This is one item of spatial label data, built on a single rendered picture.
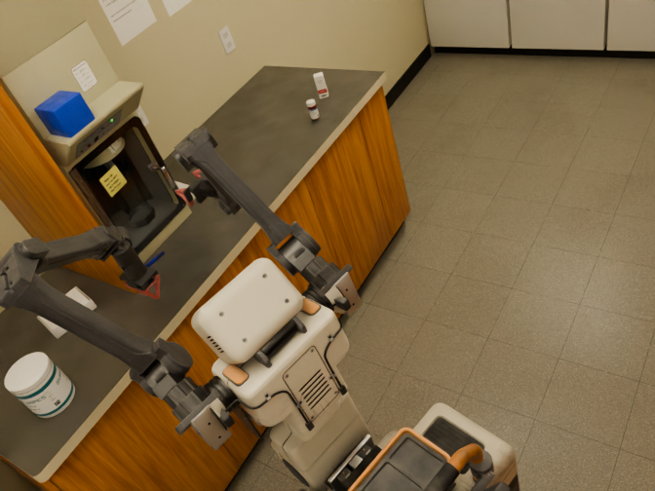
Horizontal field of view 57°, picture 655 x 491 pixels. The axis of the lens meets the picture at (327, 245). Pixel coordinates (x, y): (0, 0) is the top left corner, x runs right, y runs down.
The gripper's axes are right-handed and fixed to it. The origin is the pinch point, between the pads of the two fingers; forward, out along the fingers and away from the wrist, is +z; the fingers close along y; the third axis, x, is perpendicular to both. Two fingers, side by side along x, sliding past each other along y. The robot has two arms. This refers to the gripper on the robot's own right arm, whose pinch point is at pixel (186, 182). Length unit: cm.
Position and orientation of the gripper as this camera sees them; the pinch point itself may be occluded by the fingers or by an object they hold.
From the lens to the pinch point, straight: 212.0
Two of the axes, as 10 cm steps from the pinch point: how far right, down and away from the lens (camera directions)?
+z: -8.3, -2.0, 5.2
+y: -5.0, 6.9, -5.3
